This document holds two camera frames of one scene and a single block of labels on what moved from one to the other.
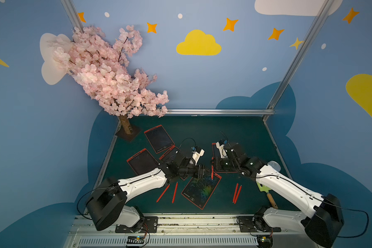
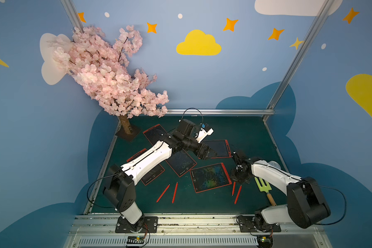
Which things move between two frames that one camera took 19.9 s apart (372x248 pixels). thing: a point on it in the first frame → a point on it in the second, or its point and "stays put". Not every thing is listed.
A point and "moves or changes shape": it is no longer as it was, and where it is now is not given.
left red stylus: [162, 195] stays put
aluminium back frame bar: [219, 111] stays put
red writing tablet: [221, 165] moves or changes shape
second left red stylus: [174, 192] stays put
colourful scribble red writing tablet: [199, 190] moves or changes shape
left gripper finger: [207, 172] → [211, 153]
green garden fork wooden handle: [263, 188] stays put
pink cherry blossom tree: [101, 67] stays put
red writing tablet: [159, 138] stays put
